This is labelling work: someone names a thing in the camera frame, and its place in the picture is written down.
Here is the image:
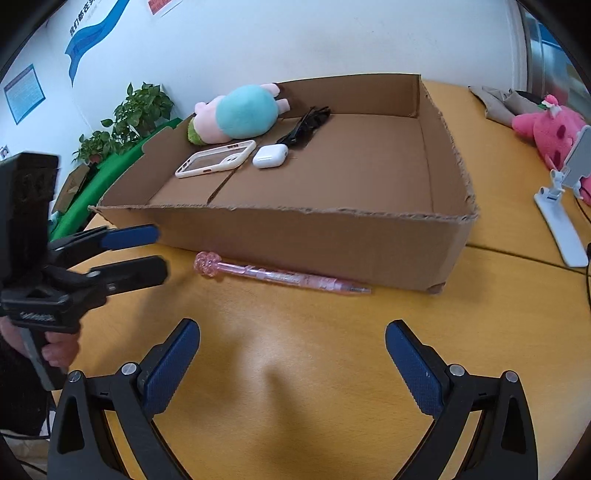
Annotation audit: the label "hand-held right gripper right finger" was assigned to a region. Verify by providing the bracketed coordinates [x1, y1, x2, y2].
[385, 320, 539, 480]

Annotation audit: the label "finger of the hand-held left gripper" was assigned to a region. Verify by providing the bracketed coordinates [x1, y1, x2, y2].
[60, 256, 168, 296]
[46, 224, 160, 268]

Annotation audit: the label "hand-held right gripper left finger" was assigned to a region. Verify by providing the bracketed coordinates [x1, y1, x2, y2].
[48, 318, 201, 480]

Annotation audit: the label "cream phone case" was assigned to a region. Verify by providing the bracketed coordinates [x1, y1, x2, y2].
[174, 140, 257, 179]

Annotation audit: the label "pink pen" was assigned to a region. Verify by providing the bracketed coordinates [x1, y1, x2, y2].
[195, 251, 372, 296]

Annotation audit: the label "white earbuds case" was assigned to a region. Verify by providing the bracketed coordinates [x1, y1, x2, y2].
[252, 144, 290, 169]

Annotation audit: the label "brown cardboard box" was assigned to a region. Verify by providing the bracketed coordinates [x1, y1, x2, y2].
[89, 72, 480, 295]

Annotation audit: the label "black sunglasses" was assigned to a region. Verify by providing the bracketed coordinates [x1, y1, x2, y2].
[276, 106, 331, 149]

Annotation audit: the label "person's left hand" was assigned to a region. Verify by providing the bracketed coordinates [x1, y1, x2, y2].
[42, 332, 81, 367]

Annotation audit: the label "small cardboard box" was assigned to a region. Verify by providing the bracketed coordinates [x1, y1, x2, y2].
[54, 164, 90, 210]

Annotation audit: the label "green tablecloth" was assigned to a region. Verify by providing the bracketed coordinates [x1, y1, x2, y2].
[48, 117, 183, 241]

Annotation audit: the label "small potted plant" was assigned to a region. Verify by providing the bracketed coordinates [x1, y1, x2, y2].
[73, 130, 116, 165]

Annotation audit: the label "large potted plant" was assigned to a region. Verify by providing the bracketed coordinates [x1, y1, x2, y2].
[102, 82, 175, 148]

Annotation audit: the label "pink and blue plush pig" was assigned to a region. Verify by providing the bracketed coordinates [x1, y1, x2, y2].
[186, 83, 291, 144]

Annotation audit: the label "white phone stand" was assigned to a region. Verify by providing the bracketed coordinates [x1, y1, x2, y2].
[534, 124, 591, 267]

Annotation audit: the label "pink plush toy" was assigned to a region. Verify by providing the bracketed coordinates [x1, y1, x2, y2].
[512, 95, 591, 204]

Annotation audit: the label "grey jacket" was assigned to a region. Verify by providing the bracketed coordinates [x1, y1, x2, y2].
[468, 85, 546, 125]

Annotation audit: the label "glass door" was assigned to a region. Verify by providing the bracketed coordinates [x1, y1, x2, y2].
[515, 4, 591, 104]

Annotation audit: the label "blue wall poster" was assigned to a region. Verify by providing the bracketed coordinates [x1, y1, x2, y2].
[4, 64, 47, 124]

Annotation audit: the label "blue wave wall decal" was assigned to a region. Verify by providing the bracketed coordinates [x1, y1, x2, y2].
[65, 0, 132, 86]

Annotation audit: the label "red wall sign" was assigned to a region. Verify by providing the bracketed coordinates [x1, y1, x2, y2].
[147, 0, 183, 17]

